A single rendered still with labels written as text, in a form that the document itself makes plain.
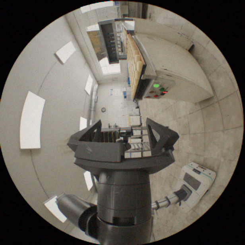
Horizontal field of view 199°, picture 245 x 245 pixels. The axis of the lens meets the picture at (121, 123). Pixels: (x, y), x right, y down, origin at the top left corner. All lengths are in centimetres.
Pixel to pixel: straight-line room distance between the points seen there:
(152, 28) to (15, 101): 239
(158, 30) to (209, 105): 98
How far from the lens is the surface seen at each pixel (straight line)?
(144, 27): 98
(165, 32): 106
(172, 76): 43
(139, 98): 58
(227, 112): 100
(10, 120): 201
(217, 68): 112
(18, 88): 215
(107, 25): 103
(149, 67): 37
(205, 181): 95
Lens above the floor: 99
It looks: 3 degrees up
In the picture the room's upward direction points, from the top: 92 degrees counter-clockwise
